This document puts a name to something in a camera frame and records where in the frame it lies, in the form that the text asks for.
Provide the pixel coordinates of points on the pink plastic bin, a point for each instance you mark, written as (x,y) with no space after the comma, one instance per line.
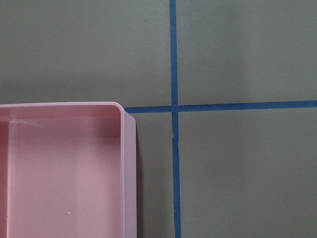
(67,170)

